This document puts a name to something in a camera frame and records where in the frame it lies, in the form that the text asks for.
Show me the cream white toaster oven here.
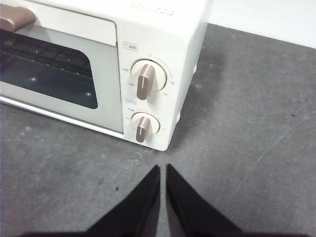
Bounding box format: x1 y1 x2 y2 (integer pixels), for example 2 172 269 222
0 0 213 152

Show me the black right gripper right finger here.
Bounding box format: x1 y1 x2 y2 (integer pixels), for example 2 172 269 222
165 163 311 237

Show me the large cream brown oven knob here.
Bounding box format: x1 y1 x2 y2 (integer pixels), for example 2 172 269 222
130 58 168 101

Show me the glass oven door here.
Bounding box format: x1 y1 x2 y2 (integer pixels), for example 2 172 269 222
0 0 124 135

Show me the metal wire oven rack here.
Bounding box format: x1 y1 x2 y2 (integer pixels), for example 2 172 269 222
0 29 92 75

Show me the small cream brown oven knob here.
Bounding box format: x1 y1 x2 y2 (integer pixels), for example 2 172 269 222
130 112 161 144

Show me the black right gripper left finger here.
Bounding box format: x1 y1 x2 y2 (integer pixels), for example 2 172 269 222
22 164 161 237

